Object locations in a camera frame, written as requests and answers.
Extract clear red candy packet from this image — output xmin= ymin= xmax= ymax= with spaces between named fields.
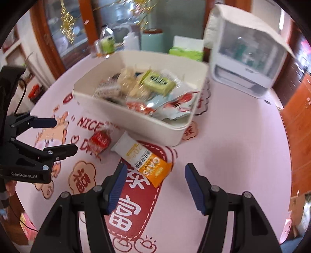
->
xmin=88 ymin=125 xmax=114 ymax=160

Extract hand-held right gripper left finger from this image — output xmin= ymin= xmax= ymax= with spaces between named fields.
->
xmin=30 ymin=163 xmax=128 ymax=253

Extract wooden shelf cabinet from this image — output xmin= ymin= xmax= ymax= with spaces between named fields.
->
xmin=279 ymin=22 xmax=311 ymax=195

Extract clear striped snack packet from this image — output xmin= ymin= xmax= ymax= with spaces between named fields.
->
xmin=93 ymin=78 xmax=121 ymax=99

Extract white orange snack packet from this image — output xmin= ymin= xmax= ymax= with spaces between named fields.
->
xmin=111 ymin=131 xmax=173 ymax=188

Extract teal canister brown lid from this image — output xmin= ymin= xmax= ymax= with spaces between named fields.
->
xmin=141 ymin=29 xmax=164 ymax=53

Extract green tissue pack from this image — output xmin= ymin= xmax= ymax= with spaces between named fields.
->
xmin=168 ymin=35 xmax=204 ymax=62

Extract green label glass bottle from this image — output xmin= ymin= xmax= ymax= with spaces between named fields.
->
xmin=99 ymin=24 xmax=116 ymax=54

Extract white red snack packet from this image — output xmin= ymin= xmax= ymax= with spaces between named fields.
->
xmin=160 ymin=90 xmax=200 ymax=120

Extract green snack packet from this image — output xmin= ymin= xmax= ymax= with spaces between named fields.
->
xmin=142 ymin=70 xmax=176 ymax=96

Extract cardboard box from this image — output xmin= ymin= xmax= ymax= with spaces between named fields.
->
xmin=289 ymin=195 xmax=307 ymax=241

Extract red orange snack packet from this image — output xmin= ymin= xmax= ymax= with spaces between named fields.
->
xmin=125 ymin=100 xmax=156 ymax=116

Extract white plastic storage box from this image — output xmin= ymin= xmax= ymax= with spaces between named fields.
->
xmin=73 ymin=50 xmax=210 ymax=146

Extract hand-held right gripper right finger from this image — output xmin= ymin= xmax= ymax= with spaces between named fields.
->
xmin=185 ymin=163 xmax=282 ymax=253

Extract white countertop appliance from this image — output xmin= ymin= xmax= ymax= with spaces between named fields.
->
xmin=209 ymin=15 xmax=288 ymax=98

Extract pale blue clear snack packet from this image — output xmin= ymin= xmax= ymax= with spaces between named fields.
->
xmin=146 ymin=94 xmax=178 ymax=118

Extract white squeeze bottle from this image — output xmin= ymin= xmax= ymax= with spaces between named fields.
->
xmin=123 ymin=32 xmax=141 ymax=51

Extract clear cookie packet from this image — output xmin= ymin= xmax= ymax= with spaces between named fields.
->
xmin=116 ymin=67 xmax=149 ymax=99

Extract pink printed tablecloth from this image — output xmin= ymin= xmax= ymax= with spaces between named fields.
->
xmin=7 ymin=49 xmax=292 ymax=253

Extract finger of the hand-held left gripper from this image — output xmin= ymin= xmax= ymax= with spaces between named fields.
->
xmin=10 ymin=115 xmax=58 ymax=129
xmin=10 ymin=138 xmax=78 ymax=171

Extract white cloth appliance cover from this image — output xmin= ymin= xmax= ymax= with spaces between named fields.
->
xmin=204 ymin=4 xmax=295 ymax=59

